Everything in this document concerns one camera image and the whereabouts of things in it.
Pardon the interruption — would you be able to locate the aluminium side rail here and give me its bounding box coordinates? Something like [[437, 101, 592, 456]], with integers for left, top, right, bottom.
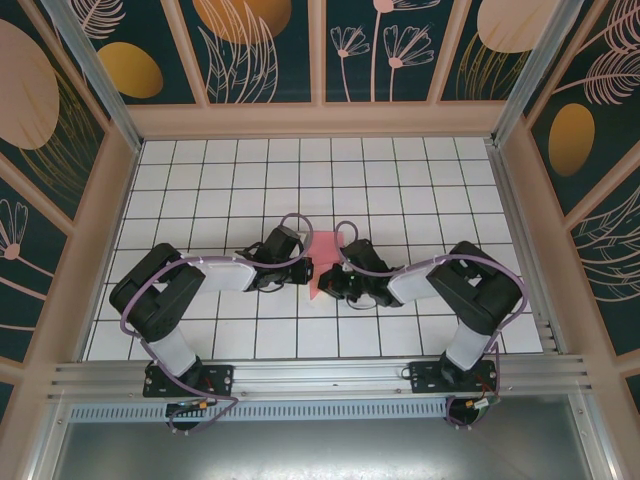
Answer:
[[487, 142, 559, 356]]

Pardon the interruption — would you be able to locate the pink cloth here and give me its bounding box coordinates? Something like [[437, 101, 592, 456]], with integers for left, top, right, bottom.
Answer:
[[306, 231, 347, 302]]

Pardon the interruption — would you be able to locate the aluminium frame post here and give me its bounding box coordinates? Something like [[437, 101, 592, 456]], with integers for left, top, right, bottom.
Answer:
[[491, 0, 586, 147], [40, 0, 145, 152]]

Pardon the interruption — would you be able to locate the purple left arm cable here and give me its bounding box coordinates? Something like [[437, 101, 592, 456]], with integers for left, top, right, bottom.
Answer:
[[121, 213, 312, 437]]

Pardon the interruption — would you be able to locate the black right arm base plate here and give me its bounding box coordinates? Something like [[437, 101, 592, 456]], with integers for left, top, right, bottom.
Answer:
[[408, 359, 501, 396]]

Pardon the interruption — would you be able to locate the small circuit board with connector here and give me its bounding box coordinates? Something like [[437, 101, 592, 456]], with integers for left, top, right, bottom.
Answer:
[[464, 396, 503, 415], [166, 398, 210, 414]]

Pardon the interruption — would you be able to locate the grey metal sheet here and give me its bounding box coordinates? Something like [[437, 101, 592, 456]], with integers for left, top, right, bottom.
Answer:
[[49, 419, 591, 480]]

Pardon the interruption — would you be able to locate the long aluminium mounting rail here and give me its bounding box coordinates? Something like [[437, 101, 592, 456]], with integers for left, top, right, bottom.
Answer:
[[47, 353, 594, 401]]

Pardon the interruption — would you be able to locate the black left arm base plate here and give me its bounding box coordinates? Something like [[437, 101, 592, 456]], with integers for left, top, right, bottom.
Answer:
[[143, 360, 235, 399]]

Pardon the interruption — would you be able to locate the aluminium frame bar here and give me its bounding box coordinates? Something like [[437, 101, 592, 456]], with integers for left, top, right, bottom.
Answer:
[[27, 399, 71, 480], [569, 394, 619, 480]]

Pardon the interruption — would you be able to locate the grey slotted cable duct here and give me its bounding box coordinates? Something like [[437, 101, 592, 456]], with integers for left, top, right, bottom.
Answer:
[[67, 402, 451, 424]]

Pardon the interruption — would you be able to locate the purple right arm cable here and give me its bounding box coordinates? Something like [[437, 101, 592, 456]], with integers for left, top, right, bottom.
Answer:
[[333, 220, 530, 431]]

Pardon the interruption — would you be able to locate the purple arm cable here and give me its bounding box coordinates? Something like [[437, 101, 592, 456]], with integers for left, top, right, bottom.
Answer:
[[333, 220, 530, 431], [121, 213, 312, 437]]

